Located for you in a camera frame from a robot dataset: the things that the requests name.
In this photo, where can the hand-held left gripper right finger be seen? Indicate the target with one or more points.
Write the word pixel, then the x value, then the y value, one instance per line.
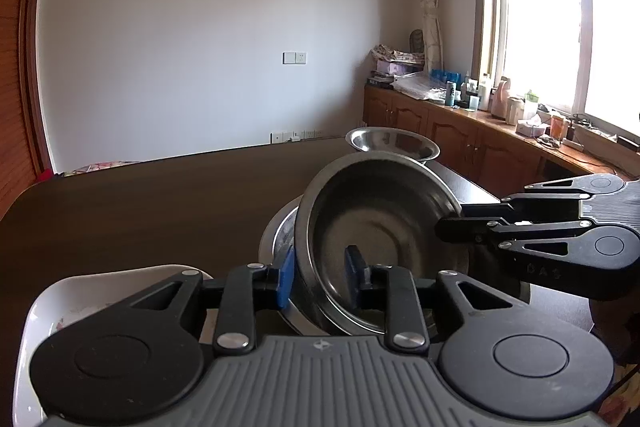
pixel 354 274

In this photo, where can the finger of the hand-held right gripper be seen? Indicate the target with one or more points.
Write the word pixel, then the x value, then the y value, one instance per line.
pixel 485 210
pixel 455 229

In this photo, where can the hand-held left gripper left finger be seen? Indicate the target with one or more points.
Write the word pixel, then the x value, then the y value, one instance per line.
pixel 286 279

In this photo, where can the wide stainless steel bowl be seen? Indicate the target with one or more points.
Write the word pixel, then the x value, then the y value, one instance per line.
pixel 275 237

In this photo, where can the large stainless steel bowl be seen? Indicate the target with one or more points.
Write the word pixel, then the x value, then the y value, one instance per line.
pixel 380 217

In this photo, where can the white floral square plate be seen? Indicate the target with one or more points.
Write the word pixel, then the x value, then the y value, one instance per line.
pixel 75 292

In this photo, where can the white power strip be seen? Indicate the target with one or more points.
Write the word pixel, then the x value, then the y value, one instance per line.
pixel 573 143

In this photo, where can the wooden cabinet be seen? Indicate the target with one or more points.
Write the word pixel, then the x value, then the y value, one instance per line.
pixel 450 137

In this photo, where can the white tissue box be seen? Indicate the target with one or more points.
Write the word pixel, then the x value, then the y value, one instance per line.
pixel 530 128

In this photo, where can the white jar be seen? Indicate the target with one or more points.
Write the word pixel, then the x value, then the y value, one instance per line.
pixel 514 112

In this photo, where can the orange jar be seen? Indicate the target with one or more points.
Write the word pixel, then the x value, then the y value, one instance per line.
pixel 558 126

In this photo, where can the small stainless steel bowl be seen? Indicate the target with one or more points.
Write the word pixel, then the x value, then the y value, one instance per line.
pixel 395 144

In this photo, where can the pink jug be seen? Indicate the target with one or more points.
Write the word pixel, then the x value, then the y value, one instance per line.
pixel 501 101

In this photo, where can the white bottle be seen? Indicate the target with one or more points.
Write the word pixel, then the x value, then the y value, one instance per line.
pixel 483 96

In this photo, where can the green lid bottle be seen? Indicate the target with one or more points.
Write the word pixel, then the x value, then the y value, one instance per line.
pixel 531 103

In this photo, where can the blue can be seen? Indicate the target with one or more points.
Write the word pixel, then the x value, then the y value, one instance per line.
pixel 451 95

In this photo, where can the blue bottle pack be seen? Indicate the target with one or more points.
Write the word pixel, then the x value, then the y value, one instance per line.
pixel 445 76

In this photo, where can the clear plastic bag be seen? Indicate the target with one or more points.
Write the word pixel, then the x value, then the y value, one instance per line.
pixel 417 86

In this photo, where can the dark books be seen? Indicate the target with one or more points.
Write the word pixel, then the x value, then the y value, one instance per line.
pixel 379 81

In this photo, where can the pink box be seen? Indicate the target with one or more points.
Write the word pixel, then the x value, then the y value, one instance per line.
pixel 397 68

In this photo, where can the folded floral cloth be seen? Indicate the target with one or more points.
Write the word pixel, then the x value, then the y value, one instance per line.
pixel 395 53

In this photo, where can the dark figurine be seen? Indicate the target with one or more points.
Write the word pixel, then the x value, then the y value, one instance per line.
pixel 417 41

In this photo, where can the bright window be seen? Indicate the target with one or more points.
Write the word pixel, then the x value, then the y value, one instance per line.
pixel 540 32

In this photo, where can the floral bed blanket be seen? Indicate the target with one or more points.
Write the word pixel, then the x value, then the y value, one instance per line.
pixel 100 168

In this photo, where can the red cloth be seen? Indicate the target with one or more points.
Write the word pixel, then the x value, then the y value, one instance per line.
pixel 45 177

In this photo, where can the white wall sockets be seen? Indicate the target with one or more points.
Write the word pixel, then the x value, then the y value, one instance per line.
pixel 295 136

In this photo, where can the white wall switch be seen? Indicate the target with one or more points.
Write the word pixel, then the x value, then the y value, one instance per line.
pixel 294 58

